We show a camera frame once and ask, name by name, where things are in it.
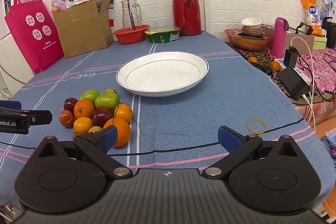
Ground small orange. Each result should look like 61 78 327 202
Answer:
73 117 93 135
248 56 257 64

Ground large orange with stem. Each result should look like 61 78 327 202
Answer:
103 117 131 148

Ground small red apple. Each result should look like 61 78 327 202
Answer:
59 110 75 128

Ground orange tangerine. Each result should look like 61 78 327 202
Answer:
114 103 133 123
73 100 96 119

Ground green apple front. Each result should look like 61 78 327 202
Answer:
94 92 120 111

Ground green apple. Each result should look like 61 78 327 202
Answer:
94 92 120 111
78 89 100 104

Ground small dark red plum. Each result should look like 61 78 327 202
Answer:
63 97 78 114

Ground green apple back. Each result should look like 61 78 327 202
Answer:
78 89 100 104

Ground small brown fruit back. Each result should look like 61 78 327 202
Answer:
105 88 117 94

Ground yellow rubber band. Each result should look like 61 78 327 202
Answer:
246 119 267 135

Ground blue striped tablecloth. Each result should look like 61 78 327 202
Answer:
1 33 335 205

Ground black phone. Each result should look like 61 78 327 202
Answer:
277 67 310 100

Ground small orange on side table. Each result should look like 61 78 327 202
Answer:
248 56 257 64

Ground white round plate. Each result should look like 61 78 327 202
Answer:
116 51 210 97

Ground pink tote bag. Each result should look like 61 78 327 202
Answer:
5 0 64 72

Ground orange glass bowl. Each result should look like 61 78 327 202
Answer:
225 28 272 51

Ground black charger adapter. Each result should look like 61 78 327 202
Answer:
284 46 298 68

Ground brown cardboard box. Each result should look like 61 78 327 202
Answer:
54 0 113 58

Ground red plastic basket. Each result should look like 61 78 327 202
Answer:
112 25 150 45

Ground green instant noodle bowl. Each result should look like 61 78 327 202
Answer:
145 27 181 43

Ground pink water bottle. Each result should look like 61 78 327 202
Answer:
271 18 289 59

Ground glass pitcher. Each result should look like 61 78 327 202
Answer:
121 0 142 30

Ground red thermos jug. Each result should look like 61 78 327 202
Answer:
173 0 202 36

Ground orange snack bag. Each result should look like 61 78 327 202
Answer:
300 0 323 36

